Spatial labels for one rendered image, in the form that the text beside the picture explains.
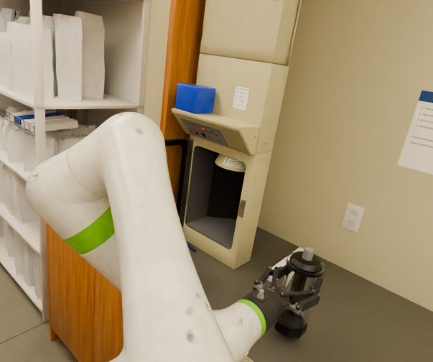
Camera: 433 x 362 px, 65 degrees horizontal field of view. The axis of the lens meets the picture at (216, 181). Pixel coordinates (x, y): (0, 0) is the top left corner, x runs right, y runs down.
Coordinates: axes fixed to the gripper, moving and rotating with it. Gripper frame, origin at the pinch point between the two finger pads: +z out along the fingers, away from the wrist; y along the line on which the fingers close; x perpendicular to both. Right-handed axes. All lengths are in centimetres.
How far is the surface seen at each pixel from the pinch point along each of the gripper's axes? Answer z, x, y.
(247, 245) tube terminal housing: 20.2, 12.1, 31.3
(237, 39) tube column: 13, -62, 47
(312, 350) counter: 1.0, 21.1, -8.5
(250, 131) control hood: 7.9, -34.3, 31.4
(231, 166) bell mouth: 15.7, -18.1, 42.2
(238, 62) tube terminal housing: 13, -55, 45
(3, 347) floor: -34, 116, 142
